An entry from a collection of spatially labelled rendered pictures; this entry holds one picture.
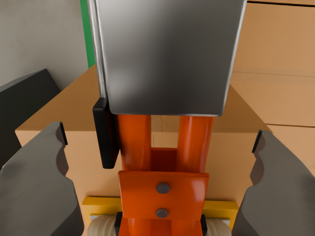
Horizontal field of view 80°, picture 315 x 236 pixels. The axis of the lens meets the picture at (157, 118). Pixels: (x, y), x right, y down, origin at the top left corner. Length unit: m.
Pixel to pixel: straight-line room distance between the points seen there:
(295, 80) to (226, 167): 0.53
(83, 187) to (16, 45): 1.20
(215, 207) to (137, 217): 0.24
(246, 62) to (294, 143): 0.43
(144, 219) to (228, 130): 0.19
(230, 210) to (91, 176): 0.26
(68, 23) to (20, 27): 0.28
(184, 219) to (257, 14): 0.62
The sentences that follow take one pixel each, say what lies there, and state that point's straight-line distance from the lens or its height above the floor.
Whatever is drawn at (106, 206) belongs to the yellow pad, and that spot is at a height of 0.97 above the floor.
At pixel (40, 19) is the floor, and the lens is 1.37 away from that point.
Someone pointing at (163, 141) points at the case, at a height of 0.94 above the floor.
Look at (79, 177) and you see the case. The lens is 0.38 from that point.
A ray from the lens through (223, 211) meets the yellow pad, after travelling 0.40.
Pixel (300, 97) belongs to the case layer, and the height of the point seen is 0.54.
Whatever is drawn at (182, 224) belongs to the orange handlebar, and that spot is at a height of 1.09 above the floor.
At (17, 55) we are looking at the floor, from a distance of 1.50.
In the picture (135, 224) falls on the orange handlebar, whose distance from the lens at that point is 0.19.
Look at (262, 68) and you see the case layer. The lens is 0.74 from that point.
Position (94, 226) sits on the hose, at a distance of 0.35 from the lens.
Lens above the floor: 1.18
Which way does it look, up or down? 60 degrees down
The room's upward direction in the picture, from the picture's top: 178 degrees counter-clockwise
